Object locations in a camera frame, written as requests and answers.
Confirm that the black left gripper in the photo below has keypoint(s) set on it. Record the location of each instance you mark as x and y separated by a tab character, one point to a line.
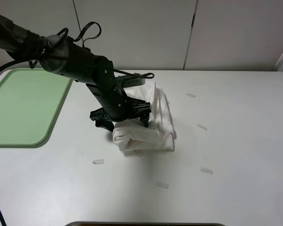
120	108

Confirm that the white short sleeve shirt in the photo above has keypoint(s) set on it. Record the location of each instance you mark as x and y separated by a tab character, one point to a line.
132	135

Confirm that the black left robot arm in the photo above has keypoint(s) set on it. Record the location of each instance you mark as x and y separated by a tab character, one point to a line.
59	54

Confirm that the green plastic tray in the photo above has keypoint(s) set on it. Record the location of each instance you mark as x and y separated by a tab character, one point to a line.
30	101

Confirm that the clear tape marker near left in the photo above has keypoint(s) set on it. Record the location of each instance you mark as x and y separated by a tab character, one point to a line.
99	161

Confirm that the clear tape marker bottom centre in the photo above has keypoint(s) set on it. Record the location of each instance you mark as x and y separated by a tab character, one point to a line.
163	185

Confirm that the clear tape marker right middle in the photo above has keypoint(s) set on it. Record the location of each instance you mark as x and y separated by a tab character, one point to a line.
200	126

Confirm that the clear tape marker right lower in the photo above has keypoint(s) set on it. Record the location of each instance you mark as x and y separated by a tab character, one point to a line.
205	170

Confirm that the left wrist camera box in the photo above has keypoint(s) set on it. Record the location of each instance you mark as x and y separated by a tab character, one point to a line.
127	81

